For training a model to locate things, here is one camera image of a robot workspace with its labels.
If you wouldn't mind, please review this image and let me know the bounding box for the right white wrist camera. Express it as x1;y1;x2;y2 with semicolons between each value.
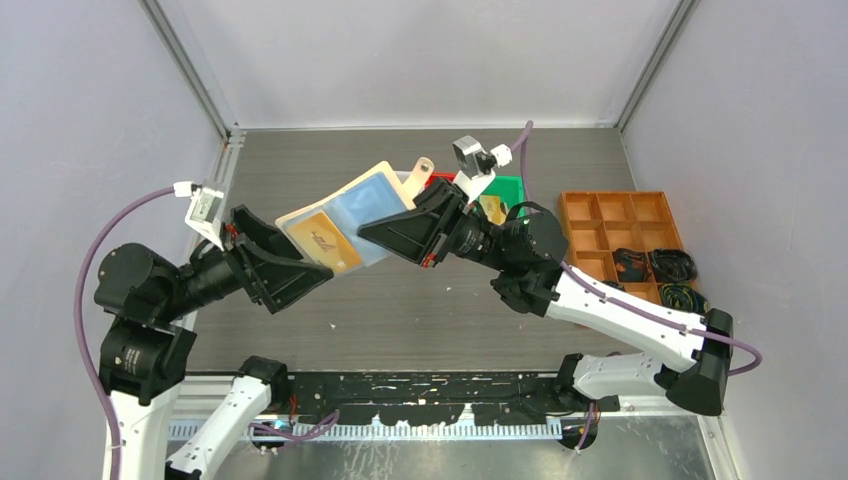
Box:
452;136;513;204

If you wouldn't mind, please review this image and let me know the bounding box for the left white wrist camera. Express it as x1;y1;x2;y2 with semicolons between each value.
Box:
173;181;225;250

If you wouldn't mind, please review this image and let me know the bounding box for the gold VIP card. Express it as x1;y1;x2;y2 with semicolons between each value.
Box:
283;211;364;274

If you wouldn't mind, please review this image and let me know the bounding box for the green plastic bin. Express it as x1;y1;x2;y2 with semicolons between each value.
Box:
477;176;524;215

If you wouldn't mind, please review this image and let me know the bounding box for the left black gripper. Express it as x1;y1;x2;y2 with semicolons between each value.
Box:
158;201;335;317

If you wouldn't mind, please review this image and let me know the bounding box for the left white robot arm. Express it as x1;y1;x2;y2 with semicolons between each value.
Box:
94;206;333;479

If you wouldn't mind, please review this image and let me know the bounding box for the red plastic bin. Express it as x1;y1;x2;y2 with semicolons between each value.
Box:
424;172;456;189

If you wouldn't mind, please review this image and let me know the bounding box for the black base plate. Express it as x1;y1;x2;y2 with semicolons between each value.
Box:
264;371;589;427

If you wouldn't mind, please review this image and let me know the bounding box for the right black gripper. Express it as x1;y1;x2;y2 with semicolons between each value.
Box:
355;176;514;272

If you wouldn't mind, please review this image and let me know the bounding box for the orange compartment tray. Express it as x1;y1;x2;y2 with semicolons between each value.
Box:
558;191;709;314

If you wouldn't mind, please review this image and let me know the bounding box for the black cable bundle right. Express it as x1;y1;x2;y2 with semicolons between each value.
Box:
647;248;699;285

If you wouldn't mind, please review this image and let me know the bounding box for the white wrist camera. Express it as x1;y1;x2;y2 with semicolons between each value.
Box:
173;181;225;250
452;136;513;204

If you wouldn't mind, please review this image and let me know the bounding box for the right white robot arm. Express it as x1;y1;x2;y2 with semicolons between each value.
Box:
357;179;733;416

